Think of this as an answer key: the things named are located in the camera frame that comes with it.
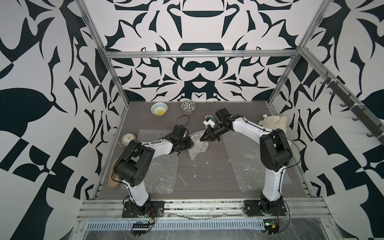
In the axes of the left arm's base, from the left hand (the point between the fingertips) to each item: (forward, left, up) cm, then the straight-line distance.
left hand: (191, 140), depth 95 cm
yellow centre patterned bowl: (+29, +24, -1) cm, 38 cm away
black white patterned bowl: (+30, +2, -1) cm, 30 cm away
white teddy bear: (+7, -53, +7) cm, 54 cm away
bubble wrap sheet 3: (-9, -33, -3) cm, 34 cm away
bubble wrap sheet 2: (-21, +17, -3) cm, 27 cm away
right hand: (-3, -5, +9) cm, 11 cm away
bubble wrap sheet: (-6, -4, +3) cm, 8 cm away
